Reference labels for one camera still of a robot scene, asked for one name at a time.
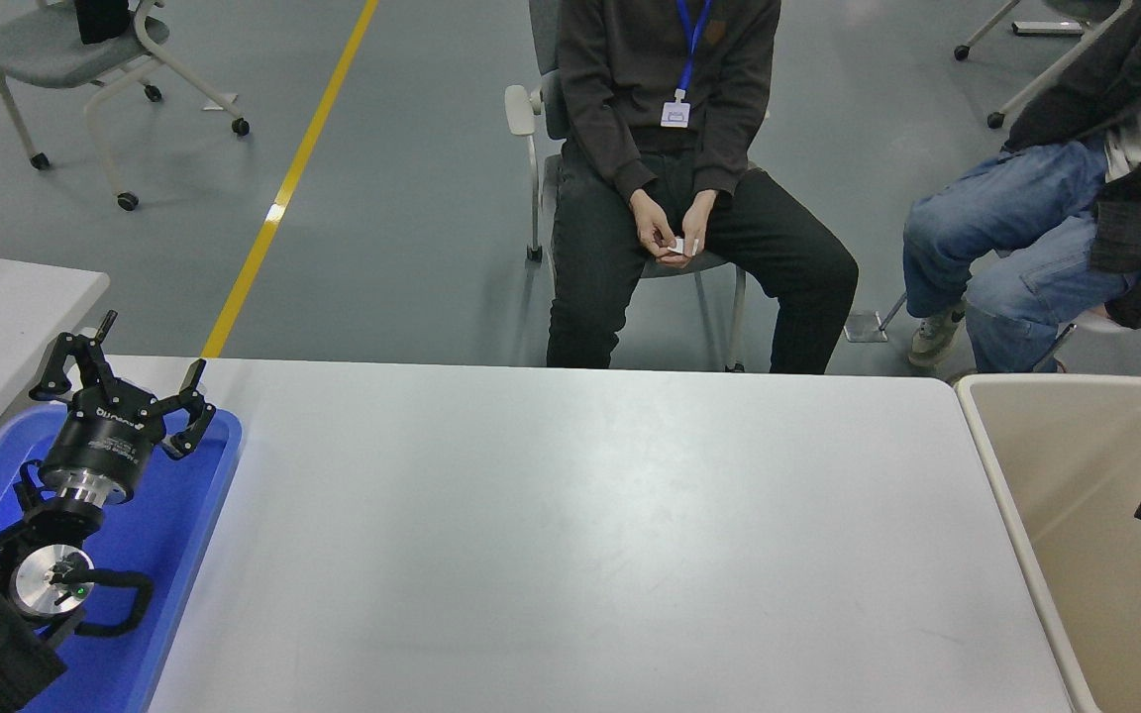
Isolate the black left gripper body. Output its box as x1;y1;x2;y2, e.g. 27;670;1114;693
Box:
40;382;167;491

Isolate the person's right hand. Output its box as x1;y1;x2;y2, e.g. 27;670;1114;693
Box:
629;189;678;268

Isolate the person's left hand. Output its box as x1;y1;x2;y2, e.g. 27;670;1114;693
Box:
679;190;720;266

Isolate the large pale bin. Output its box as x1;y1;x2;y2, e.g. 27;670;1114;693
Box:
955;372;1141;713

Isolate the blue plastic tray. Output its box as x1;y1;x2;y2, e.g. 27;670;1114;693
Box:
0;406;243;713

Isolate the grey wheeled chair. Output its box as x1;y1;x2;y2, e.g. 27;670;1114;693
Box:
953;0;1131;130
0;0;251;213

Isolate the person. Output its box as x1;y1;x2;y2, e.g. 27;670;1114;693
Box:
546;0;861;375
902;0;1141;375

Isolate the black bag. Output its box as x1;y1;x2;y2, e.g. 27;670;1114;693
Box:
74;0;133;46

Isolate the pale metal-legged chair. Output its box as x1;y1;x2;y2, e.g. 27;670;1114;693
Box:
843;248;1141;389

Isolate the grey office chair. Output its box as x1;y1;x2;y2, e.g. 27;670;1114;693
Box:
504;0;770;372

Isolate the blue lanyard with badge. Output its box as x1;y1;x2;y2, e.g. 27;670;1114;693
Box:
660;0;714;130

